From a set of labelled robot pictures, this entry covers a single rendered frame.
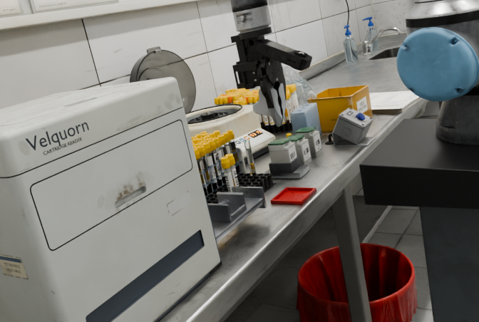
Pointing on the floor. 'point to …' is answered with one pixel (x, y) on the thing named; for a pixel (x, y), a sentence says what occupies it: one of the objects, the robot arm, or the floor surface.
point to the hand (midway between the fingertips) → (281, 120)
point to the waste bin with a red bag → (341, 314)
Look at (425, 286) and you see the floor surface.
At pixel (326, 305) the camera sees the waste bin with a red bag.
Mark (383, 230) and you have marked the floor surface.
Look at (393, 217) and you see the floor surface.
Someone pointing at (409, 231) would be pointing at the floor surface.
